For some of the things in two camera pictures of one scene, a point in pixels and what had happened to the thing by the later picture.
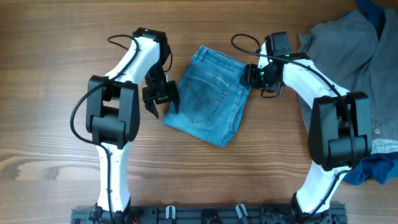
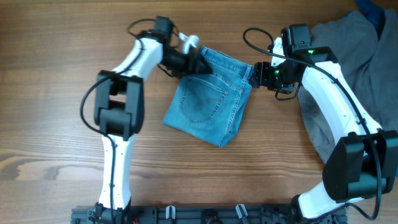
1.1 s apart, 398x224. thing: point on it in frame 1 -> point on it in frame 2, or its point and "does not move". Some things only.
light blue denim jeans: [212, 99] does not move
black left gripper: [160, 94] -> [193, 63]
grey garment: [346, 47] does not move
